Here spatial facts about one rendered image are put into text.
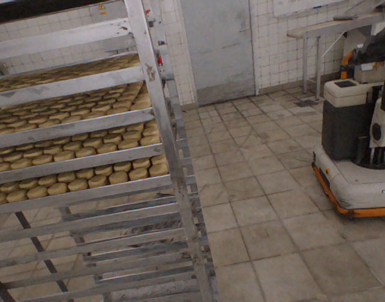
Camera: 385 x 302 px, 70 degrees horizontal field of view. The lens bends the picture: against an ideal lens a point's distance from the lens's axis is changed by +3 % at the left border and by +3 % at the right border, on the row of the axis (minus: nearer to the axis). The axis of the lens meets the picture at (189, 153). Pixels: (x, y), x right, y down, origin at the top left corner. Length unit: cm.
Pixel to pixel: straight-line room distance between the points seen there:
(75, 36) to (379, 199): 187
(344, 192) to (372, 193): 15
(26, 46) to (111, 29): 17
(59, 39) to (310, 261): 168
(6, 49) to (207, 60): 406
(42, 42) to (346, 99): 177
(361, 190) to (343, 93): 61
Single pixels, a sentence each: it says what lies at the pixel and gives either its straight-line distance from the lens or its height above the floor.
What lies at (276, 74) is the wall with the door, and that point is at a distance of 490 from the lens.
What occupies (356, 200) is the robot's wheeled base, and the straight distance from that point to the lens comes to 202.
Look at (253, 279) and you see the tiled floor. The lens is 177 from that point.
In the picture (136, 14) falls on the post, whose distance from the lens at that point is 56.
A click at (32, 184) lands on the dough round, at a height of 106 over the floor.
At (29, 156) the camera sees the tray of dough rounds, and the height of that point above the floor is 115.
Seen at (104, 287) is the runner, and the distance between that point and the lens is 100.
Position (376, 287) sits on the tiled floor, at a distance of 184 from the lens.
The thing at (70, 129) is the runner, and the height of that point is 123.
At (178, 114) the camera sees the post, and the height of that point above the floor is 108.
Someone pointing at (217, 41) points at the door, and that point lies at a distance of 459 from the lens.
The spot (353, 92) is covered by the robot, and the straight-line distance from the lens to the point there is 204.
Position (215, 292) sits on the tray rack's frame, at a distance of 156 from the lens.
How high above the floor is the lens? 141
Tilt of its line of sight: 27 degrees down
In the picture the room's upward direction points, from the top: 12 degrees counter-clockwise
